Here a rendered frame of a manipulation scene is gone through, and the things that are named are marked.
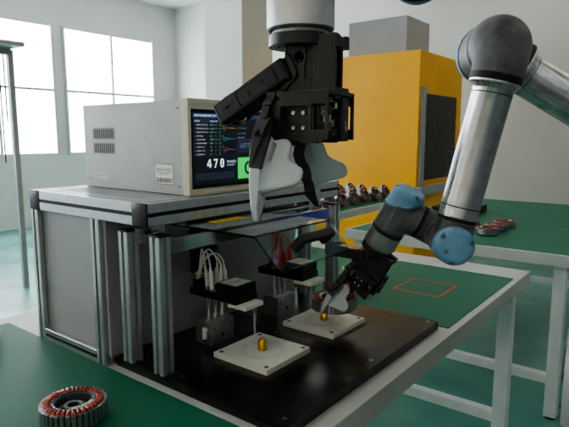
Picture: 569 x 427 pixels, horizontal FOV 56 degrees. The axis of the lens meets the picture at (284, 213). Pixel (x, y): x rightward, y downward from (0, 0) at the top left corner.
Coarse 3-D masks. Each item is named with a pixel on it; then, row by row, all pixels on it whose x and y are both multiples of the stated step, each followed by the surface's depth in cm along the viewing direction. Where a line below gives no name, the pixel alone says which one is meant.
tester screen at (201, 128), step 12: (192, 120) 111; (204, 120) 114; (216, 120) 117; (252, 120) 126; (204, 132) 114; (216, 132) 117; (228, 132) 120; (240, 132) 123; (204, 144) 115; (216, 144) 117; (228, 144) 120; (204, 156) 115; (216, 156) 118; (228, 156) 121; (240, 156) 124; (204, 168) 115; (228, 168) 121; (204, 180) 116; (216, 180) 118; (228, 180) 121; (240, 180) 125
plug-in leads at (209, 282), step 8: (208, 248) 123; (200, 256) 122; (208, 256) 119; (216, 256) 121; (200, 264) 122; (216, 264) 124; (224, 264) 123; (200, 272) 123; (216, 272) 124; (224, 272) 123; (200, 280) 123; (208, 280) 122; (216, 280) 124
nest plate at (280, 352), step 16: (256, 336) 123; (272, 336) 123; (224, 352) 114; (240, 352) 114; (256, 352) 114; (272, 352) 114; (288, 352) 114; (304, 352) 116; (256, 368) 107; (272, 368) 107
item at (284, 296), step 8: (264, 296) 142; (272, 296) 140; (280, 296) 140; (288, 296) 142; (264, 304) 142; (272, 304) 140; (280, 304) 140; (288, 304) 143; (264, 312) 142; (272, 312) 140; (280, 312) 140; (288, 312) 143
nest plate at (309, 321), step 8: (304, 312) 140; (312, 312) 140; (288, 320) 134; (296, 320) 134; (304, 320) 134; (312, 320) 134; (320, 320) 134; (328, 320) 134; (336, 320) 134; (344, 320) 134; (352, 320) 134; (360, 320) 134; (296, 328) 131; (304, 328) 130; (312, 328) 129; (320, 328) 129; (328, 328) 129; (336, 328) 129; (344, 328) 129; (352, 328) 132; (328, 336) 126; (336, 336) 126
